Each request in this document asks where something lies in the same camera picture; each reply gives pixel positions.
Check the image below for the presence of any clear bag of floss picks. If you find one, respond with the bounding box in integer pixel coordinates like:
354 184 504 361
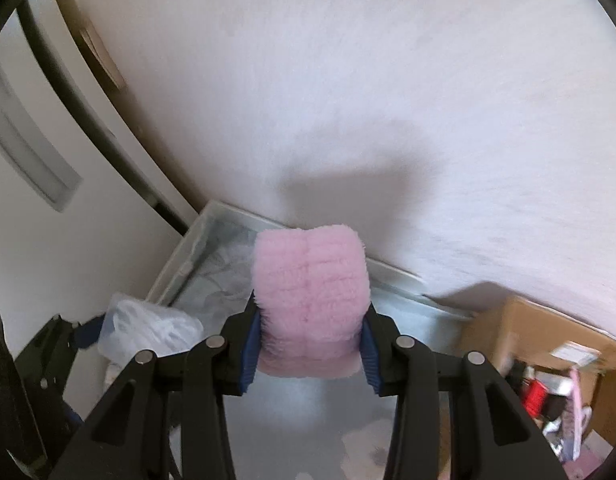
98 293 205 367

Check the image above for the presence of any white door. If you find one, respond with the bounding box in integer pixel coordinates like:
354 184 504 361
0 0 191 361

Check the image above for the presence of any beige hinge plate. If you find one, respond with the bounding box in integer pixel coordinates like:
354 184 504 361
77 24 127 92

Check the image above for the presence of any red box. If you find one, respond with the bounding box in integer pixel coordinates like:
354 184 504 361
520 378 550 417

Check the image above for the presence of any brown cardboard box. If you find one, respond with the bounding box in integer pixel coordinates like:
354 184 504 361
457 295 616 467

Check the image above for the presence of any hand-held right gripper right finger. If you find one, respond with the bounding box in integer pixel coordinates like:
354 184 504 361
359 304 570 480

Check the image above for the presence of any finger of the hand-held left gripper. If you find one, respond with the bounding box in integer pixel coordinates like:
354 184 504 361
17 314 107 402

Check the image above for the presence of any recessed door handle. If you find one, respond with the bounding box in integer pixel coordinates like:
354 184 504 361
0 57 84 214

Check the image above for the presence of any pink fluffy sponge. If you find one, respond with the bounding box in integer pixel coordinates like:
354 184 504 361
251 226 371 379

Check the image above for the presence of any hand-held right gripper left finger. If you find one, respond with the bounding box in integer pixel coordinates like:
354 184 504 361
47 291 263 480

